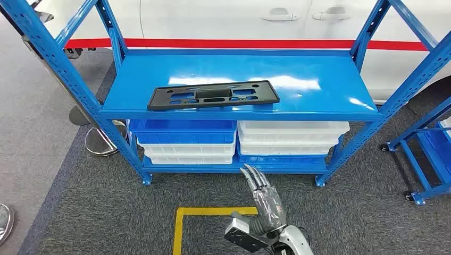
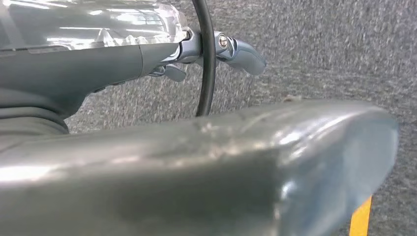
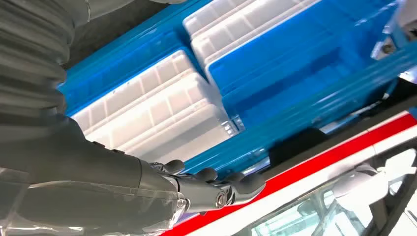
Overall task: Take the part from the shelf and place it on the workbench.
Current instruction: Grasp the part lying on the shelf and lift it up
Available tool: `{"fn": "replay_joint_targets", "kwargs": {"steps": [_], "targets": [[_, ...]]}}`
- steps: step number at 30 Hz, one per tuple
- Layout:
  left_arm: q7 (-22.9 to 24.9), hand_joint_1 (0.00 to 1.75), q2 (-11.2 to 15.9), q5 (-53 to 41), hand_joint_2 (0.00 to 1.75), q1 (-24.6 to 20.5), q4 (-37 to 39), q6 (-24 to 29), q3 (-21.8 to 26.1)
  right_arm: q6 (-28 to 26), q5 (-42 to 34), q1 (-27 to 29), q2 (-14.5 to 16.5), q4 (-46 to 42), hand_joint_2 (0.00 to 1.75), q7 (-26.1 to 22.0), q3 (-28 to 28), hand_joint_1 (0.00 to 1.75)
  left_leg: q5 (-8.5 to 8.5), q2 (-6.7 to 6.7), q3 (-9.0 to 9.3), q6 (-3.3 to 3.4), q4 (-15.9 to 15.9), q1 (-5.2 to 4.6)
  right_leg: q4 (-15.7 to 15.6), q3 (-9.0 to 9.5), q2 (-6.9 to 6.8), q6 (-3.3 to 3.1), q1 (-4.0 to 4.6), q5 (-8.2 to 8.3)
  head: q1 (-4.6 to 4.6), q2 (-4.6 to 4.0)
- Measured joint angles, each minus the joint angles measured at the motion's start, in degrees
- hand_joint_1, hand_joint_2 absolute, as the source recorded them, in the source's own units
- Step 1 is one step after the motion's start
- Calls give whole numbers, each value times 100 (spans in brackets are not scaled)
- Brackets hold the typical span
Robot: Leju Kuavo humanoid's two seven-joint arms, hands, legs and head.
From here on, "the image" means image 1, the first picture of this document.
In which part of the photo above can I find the black plastic plate bracket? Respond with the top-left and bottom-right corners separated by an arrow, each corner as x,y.
147,80 -> 280,111

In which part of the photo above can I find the blue wheeled shelf cart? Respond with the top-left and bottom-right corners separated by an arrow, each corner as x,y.
380,97 -> 451,207

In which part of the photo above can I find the person's grey shoe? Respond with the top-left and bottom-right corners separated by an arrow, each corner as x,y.
0,203 -> 15,247

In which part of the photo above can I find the white car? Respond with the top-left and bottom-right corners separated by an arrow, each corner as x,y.
33,0 -> 451,105

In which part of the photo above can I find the chrome stanchion post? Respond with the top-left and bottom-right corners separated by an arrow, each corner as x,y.
21,33 -> 129,157

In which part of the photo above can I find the yellow floor tape square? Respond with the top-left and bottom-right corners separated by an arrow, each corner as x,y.
172,207 -> 260,255

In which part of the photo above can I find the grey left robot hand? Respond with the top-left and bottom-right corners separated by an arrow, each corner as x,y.
240,163 -> 287,232

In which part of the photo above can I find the blue plastic bin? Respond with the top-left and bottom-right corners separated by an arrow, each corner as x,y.
128,120 -> 237,145
237,137 -> 328,166
424,121 -> 451,177

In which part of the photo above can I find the black base stanchion post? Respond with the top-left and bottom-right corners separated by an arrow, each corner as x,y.
69,105 -> 91,126

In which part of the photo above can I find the blue metal shelf rack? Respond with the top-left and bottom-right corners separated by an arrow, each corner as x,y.
0,0 -> 451,187

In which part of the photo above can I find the red barrier belt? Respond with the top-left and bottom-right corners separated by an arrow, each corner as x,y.
64,38 -> 429,52

